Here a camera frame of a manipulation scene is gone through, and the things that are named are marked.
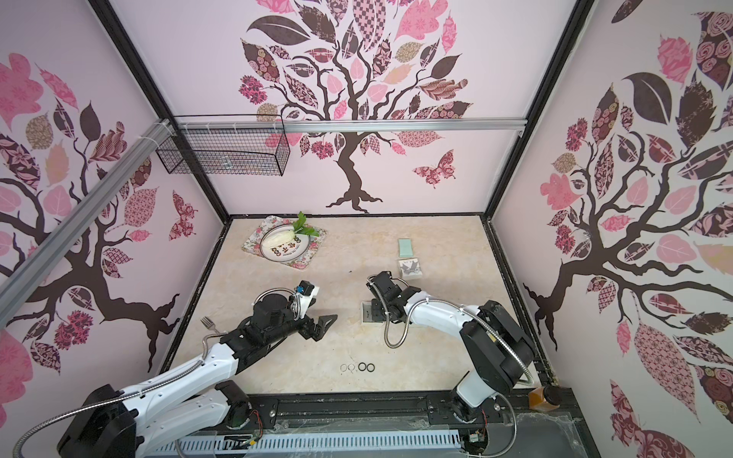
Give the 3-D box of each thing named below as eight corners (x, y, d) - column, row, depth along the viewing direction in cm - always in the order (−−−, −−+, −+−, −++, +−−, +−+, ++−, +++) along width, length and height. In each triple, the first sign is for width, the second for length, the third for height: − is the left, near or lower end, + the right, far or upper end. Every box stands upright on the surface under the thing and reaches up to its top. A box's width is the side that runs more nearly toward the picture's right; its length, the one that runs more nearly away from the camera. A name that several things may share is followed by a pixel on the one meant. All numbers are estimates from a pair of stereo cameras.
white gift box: (401, 278, 102) (401, 273, 99) (398, 264, 106) (398, 259, 103) (420, 277, 102) (422, 271, 100) (417, 262, 107) (418, 257, 104)
